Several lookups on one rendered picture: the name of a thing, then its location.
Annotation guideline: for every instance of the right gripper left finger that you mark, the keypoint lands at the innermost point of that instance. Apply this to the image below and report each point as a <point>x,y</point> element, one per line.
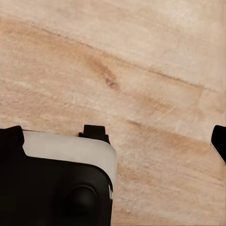
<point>11,141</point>

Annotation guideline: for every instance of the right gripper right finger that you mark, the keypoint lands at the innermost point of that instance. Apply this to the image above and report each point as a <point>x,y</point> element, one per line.
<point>219,140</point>

